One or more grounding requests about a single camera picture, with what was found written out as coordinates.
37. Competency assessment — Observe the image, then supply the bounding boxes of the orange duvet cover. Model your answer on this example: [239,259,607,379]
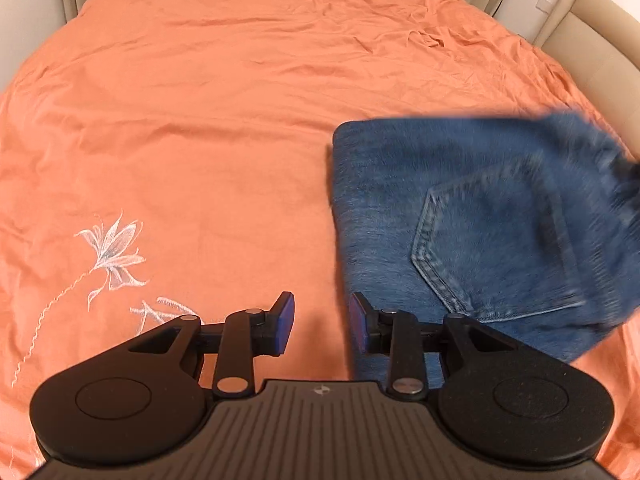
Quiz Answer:
[0,0,640,480]

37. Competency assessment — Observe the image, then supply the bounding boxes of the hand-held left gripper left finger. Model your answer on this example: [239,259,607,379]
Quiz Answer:
[127,291,297,395]

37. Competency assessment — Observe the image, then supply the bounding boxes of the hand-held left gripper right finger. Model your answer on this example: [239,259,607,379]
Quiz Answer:
[349,292,519,402]

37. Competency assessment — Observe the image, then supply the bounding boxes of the beige padded bed headboard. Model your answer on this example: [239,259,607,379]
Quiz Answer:
[532,0,640,161]

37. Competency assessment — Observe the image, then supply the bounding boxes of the blue denim pants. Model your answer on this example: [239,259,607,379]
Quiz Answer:
[327,112,640,367]

